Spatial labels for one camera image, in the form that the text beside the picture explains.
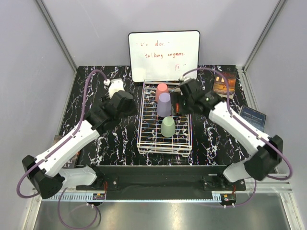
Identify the orange cover book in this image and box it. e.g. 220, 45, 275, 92
213, 71, 236, 99

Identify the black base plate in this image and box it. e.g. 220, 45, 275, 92
77, 166, 246, 201

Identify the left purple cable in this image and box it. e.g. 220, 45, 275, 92
16, 69, 111, 230

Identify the orange ceramic mug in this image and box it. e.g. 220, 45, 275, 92
174, 103, 180, 114

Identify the black marble mat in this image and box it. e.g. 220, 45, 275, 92
59, 66, 248, 165

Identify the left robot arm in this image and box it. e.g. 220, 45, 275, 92
22, 90, 137, 199

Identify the white whiteboard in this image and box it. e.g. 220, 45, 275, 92
128, 30, 201, 82

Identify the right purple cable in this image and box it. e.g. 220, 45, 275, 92
179, 67, 293, 207

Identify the purple plastic cup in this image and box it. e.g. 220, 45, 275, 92
156, 92, 171, 117

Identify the blue cover book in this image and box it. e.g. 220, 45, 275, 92
239, 105, 267, 132

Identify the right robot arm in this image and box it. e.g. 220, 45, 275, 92
170, 79, 283, 190

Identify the white cable duct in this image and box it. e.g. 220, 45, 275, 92
42, 192, 106, 202

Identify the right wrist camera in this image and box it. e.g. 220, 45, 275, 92
179, 76, 193, 82

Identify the purple cable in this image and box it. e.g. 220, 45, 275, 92
16, 69, 111, 230
179, 67, 293, 207

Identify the white wire dish rack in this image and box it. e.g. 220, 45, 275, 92
137, 82, 192, 157

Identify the pink plastic cup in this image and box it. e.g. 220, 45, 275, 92
155, 83, 168, 102

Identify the green plastic cup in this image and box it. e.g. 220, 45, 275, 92
161, 116, 176, 138

